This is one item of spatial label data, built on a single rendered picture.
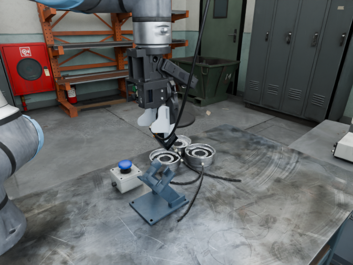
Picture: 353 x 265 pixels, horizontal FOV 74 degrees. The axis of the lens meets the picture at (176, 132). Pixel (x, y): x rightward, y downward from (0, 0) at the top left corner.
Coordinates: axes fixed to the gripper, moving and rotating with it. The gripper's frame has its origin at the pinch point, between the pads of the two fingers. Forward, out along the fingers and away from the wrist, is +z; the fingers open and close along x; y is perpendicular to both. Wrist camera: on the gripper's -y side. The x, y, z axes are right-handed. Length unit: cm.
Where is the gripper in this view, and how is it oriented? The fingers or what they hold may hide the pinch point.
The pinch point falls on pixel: (163, 133)
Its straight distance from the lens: 56.9
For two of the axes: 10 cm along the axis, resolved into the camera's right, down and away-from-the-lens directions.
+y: -7.5, 2.7, -6.0
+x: 6.6, 3.1, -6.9
